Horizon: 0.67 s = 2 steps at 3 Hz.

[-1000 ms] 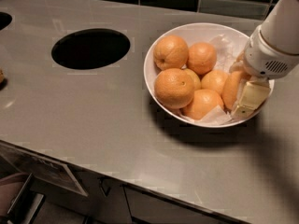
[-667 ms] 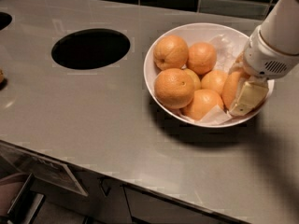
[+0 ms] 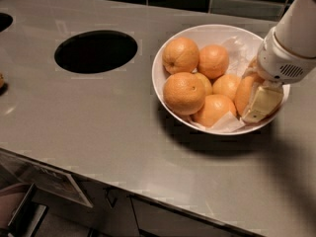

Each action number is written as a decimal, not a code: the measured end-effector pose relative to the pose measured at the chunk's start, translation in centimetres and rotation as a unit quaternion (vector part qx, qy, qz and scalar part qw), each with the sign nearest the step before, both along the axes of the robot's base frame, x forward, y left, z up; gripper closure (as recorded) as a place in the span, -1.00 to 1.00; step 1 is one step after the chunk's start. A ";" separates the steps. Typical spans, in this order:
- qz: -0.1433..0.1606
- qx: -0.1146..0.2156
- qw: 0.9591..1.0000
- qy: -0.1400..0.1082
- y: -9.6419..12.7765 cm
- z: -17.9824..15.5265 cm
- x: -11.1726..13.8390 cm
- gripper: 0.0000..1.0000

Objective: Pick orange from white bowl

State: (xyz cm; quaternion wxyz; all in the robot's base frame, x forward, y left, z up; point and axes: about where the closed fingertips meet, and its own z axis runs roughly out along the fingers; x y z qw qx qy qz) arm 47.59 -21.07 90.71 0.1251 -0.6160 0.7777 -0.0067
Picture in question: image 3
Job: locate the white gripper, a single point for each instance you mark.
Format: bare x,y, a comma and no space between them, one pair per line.
278,62

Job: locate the large orange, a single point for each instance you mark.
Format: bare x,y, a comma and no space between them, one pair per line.
244,92

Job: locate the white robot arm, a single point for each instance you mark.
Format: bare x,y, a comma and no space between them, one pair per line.
296,31

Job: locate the white bowl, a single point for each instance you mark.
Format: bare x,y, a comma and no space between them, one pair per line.
202,36

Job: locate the orange middle right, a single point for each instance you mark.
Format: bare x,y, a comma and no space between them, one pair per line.
227,85

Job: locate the white paper liner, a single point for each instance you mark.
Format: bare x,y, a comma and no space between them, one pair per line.
241,51

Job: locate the orange back middle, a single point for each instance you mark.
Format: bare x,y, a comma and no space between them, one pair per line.
213,61

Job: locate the orange front middle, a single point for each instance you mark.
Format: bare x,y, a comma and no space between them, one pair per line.
215,107

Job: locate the small orange centre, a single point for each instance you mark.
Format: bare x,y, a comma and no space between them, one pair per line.
206,83

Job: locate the orange front left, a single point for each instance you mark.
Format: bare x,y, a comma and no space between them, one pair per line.
184,93

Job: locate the orange back left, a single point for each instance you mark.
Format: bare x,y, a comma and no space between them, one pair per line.
180,55

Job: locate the paper sign on cabinet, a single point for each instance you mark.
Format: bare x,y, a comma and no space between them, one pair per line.
46,178

